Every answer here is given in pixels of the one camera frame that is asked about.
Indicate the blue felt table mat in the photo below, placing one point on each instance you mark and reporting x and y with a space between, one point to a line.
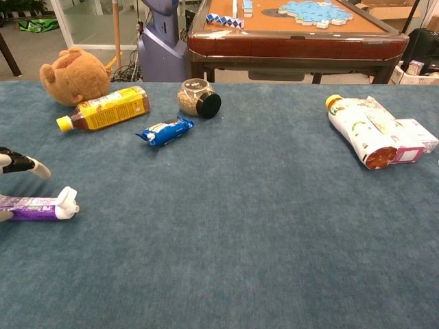
219 222

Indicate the brown mahjong table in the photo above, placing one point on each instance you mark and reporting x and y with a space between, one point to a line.
291 46

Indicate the green bag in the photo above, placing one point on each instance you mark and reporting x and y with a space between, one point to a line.
37 25

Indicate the small white purple box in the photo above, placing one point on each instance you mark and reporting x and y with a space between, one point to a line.
423 135

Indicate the white label juice bottle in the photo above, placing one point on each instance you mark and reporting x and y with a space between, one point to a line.
353 130

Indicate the white plastic basket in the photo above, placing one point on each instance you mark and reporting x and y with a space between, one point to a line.
411 79

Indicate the pink white carton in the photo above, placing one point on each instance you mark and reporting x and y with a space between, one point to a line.
408 154

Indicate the dark wooden furniture leg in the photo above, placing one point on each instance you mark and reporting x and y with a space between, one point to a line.
10 55

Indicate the brown plush toy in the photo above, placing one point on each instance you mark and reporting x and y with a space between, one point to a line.
75 77

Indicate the black bag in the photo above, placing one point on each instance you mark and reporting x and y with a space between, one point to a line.
423 44

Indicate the blue white snake cube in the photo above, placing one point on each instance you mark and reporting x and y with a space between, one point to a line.
224 20

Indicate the purple white tube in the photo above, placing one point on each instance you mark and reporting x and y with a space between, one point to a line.
34 207

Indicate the green potted plant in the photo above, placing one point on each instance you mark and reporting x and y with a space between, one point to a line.
24 7

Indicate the wooden pole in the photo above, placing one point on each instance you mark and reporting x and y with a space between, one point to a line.
117 31

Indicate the blue grey machine base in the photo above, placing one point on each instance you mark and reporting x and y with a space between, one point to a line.
163 44

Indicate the cardboard box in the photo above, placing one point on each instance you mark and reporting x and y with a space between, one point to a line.
387 12

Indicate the blue white puzzle pieces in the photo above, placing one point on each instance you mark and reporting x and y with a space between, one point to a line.
312 12

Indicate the round glass jar black lid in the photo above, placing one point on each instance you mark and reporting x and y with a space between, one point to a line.
192 97

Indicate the white door frame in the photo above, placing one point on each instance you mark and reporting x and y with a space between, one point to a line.
65 24

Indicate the yellow label tea bottle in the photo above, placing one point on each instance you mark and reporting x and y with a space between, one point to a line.
109 109

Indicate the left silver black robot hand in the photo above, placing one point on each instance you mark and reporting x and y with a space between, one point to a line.
20 164

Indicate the blue cookie packet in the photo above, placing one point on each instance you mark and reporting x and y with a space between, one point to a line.
166 132

